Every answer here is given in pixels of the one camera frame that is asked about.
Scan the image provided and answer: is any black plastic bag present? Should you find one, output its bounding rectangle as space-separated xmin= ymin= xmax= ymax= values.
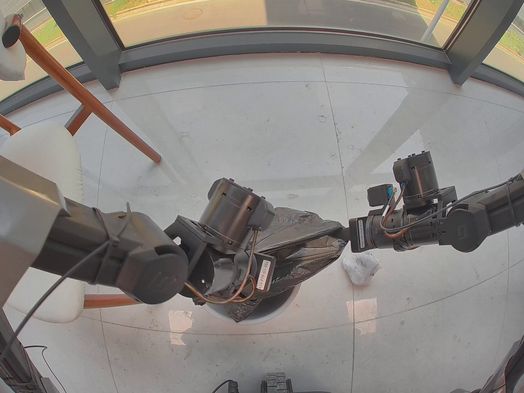
xmin=192 ymin=206 xmax=349 ymax=323

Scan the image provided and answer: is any white trash bin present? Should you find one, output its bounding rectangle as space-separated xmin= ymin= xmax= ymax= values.
xmin=203 ymin=283 xmax=302 ymax=325

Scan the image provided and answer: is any window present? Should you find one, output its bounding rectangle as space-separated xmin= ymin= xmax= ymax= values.
xmin=0 ymin=0 xmax=524 ymax=115

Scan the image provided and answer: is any wooden chair white cushion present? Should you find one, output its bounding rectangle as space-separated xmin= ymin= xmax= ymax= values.
xmin=0 ymin=11 xmax=162 ymax=325

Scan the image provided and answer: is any black cable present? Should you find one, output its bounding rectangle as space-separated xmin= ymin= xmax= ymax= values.
xmin=215 ymin=379 xmax=247 ymax=393
xmin=0 ymin=203 xmax=132 ymax=368

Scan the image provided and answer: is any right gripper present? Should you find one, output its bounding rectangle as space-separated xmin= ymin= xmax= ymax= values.
xmin=349 ymin=210 xmax=412 ymax=254

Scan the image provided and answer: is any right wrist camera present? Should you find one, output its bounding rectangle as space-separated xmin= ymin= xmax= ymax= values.
xmin=367 ymin=183 xmax=397 ymax=211

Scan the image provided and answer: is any white paper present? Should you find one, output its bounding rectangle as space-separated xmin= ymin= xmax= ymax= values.
xmin=342 ymin=252 xmax=382 ymax=287

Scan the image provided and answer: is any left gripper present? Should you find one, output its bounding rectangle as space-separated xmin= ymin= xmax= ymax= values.
xmin=190 ymin=251 xmax=276 ymax=299

